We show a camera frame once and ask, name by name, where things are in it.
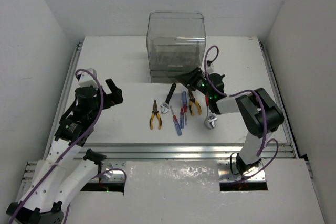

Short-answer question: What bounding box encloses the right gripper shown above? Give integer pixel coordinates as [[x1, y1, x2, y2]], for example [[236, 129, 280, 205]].
[[175, 67, 213, 99]]

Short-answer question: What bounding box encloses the clear acrylic box cover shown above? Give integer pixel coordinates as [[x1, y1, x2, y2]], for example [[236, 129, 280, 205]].
[[146, 10, 206, 83]]

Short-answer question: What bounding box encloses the red handle adjustable wrench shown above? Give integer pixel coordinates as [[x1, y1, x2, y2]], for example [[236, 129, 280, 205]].
[[204, 96, 217, 130]]

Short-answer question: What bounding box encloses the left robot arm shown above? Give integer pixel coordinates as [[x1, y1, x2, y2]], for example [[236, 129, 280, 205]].
[[6, 79, 123, 223]]

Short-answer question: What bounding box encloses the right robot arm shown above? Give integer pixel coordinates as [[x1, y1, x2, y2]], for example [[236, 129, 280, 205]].
[[175, 68, 284, 175]]

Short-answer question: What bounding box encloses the yellow pliers right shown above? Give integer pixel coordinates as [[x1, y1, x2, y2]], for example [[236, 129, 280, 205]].
[[188, 89, 202, 116]]

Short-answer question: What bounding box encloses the smoky top tray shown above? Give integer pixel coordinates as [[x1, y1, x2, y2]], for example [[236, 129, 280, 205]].
[[149, 45, 201, 71]]

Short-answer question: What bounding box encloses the smoky tray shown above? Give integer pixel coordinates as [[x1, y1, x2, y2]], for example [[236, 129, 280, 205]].
[[151, 76, 180, 83], [149, 45, 201, 71], [150, 70, 192, 78]]

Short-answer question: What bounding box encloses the smoky bottom tray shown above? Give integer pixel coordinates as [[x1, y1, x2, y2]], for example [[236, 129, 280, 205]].
[[151, 76, 180, 83]]

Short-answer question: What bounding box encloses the smoky middle tray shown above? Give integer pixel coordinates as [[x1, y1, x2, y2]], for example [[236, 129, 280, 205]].
[[150, 70, 192, 78]]

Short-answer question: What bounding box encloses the red blue small screwdriver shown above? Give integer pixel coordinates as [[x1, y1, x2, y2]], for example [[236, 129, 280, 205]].
[[180, 99, 185, 129]]

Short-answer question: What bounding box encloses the yellow long-nose pliers left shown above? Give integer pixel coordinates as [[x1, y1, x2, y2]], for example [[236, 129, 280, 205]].
[[150, 100, 162, 130]]

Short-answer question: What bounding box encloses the red clear screwdriver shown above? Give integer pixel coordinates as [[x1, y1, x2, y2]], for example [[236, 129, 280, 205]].
[[170, 105, 182, 136]]

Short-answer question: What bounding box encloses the blue handle screwdriver long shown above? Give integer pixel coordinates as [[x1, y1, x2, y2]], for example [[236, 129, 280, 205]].
[[182, 91, 187, 125]]

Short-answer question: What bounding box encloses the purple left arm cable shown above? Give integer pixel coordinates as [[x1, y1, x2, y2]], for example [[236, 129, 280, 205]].
[[7, 68, 127, 224]]

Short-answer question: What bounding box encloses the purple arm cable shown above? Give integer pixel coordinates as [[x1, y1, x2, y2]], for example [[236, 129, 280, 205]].
[[203, 45, 279, 183], [7, 68, 127, 224]]

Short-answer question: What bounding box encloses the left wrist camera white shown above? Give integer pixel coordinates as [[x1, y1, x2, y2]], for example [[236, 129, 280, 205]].
[[76, 71, 98, 89]]

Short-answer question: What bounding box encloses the black handle adjustable wrench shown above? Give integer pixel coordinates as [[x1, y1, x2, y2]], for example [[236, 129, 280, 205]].
[[161, 83, 177, 114]]

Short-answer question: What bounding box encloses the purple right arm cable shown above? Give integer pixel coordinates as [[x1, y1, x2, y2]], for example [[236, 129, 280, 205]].
[[203, 45, 279, 183]]

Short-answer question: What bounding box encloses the aluminium frame rail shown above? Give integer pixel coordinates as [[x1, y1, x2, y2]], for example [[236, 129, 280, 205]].
[[15, 39, 314, 209]]

